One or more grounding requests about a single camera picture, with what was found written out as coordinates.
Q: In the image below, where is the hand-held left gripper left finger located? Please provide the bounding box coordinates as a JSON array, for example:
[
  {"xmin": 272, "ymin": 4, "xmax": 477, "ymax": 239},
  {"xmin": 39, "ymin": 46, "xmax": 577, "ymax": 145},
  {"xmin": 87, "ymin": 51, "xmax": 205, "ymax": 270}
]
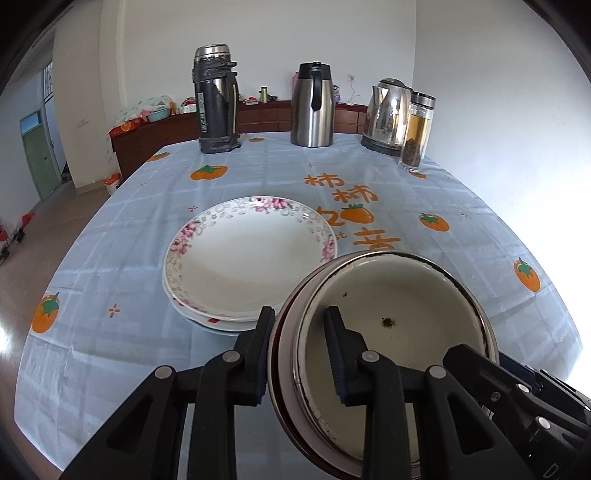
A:
[{"xmin": 60, "ymin": 305, "xmax": 276, "ymax": 480}]

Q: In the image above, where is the dark worn thermos flask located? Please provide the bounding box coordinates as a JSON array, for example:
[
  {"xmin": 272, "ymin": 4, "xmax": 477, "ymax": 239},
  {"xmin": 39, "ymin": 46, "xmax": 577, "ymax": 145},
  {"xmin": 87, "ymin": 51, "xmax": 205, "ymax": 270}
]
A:
[{"xmin": 193, "ymin": 44, "xmax": 243, "ymax": 154}]

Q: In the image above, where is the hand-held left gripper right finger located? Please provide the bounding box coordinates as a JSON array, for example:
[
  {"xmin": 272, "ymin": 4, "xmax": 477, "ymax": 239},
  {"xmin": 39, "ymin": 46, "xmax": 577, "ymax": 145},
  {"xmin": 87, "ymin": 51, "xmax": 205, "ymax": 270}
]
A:
[{"xmin": 324, "ymin": 305, "xmax": 525, "ymax": 480}]

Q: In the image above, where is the orange cardboard box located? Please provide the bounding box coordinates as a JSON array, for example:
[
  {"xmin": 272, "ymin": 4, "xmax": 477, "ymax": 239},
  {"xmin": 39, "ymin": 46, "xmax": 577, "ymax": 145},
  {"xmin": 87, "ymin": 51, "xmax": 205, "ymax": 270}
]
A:
[{"xmin": 108, "ymin": 119, "xmax": 145, "ymax": 137}]

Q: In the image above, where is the glass tea bottle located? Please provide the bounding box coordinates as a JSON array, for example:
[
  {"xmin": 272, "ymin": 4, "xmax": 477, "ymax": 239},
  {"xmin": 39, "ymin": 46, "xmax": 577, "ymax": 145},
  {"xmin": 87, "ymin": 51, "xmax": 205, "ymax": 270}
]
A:
[{"xmin": 398, "ymin": 91, "xmax": 437, "ymax": 174}]

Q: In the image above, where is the white plate red flower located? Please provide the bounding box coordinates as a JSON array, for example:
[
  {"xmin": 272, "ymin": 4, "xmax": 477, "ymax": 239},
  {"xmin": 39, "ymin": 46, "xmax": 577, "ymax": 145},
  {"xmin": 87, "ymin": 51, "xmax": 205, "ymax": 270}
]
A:
[{"xmin": 161, "ymin": 272, "xmax": 278, "ymax": 324}]

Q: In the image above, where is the brown wooden sideboard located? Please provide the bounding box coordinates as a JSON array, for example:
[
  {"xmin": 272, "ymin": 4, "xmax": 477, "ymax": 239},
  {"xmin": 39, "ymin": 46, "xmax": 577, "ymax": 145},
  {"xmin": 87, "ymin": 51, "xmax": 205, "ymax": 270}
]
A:
[{"xmin": 111, "ymin": 99, "xmax": 370, "ymax": 185}]

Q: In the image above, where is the steel carafe black handle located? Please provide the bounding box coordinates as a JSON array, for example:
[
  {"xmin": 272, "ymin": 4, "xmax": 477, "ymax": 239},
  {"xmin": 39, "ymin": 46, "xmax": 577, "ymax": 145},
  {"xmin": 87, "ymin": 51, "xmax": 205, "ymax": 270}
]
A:
[{"xmin": 290, "ymin": 62, "xmax": 334, "ymax": 148}]

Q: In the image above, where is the persimmon print tablecloth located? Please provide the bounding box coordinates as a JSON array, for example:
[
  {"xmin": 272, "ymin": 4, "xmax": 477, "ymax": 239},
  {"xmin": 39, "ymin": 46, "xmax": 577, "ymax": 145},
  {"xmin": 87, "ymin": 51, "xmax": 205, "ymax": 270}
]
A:
[{"xmin": 14, "ymin": 131, "xmax": 585, "ymax": 480}]

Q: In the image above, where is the pink floral rim plate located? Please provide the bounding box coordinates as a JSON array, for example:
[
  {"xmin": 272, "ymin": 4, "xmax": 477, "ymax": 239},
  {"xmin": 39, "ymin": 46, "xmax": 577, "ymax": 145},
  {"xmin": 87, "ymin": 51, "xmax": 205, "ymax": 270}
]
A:
[{"xmin": 165, "ymin": 196, "xmax": 339, "ymax": 318}]

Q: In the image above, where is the green door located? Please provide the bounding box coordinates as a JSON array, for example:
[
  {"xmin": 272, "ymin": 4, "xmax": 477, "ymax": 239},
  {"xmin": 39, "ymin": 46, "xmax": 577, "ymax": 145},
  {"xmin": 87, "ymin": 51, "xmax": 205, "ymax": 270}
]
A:
[{"xmin": 19, "ymin": 111, "xmax": 63, "ymax": 200}]

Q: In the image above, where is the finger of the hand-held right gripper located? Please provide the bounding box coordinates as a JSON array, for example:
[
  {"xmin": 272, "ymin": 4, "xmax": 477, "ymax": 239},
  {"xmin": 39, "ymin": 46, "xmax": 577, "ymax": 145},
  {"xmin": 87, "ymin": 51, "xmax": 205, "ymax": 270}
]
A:
[
  {"xmin": 501, "ymin": 354, "xmax": 591, "ymax": 480},
  {"xmin": 442, "ymin": 343, "xmax": 539, "ymax": 462}
]

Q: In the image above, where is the stainless steel bowl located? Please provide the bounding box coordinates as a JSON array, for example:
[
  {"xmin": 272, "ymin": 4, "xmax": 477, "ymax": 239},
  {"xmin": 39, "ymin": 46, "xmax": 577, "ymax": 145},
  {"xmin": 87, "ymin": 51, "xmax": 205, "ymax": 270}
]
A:
[{"xmin": 267, "ymin": 250, "xmax": 502, "ymax": 480}]

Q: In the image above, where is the steel electric kettle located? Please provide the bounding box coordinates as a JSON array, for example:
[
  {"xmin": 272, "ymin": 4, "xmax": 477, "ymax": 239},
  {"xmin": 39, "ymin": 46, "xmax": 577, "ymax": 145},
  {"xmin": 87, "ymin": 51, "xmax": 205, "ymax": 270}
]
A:
[{"xmin": 361, "ymin": 78, "xmax": 413, "ymax": 158}]

